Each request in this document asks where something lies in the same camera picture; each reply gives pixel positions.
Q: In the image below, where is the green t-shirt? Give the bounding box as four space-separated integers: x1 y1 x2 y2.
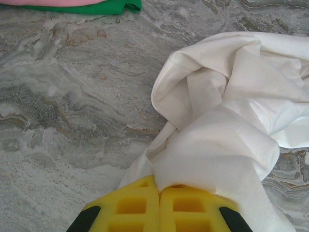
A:
0 0 142 15

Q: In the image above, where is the pink t-shirt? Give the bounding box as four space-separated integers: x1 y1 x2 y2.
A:
0 0 107 6

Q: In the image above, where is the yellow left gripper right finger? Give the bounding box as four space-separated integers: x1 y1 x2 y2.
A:
160 184 253 232

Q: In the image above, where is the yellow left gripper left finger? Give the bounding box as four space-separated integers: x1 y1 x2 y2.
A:
66 174 160 232

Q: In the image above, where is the white printed t-shirt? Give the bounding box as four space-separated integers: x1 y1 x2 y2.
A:
119 31 309 232

